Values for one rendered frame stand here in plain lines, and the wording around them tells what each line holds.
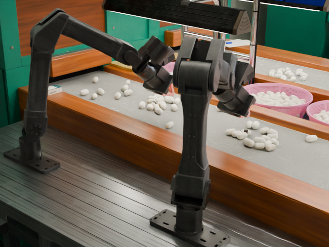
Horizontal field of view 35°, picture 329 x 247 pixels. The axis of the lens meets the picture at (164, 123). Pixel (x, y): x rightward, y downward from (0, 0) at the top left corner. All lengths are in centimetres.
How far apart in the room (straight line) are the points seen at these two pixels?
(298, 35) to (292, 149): 300
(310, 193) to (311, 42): 326
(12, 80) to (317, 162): 114
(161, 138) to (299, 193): 46
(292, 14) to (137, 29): 233
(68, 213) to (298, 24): 342
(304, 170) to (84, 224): 60
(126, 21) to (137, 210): 116
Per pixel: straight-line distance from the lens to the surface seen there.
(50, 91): 193
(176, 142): 151
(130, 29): 237
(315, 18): 445
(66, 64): 208
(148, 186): 148
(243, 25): 162
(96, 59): 217
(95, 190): 147
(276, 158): 151
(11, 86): 203
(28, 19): 204
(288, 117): 175
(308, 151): 158
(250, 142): 155
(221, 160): 141
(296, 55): 254
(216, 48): 115
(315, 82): 223
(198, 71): 112
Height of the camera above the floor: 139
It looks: 22 degrees down
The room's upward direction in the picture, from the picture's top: straight up
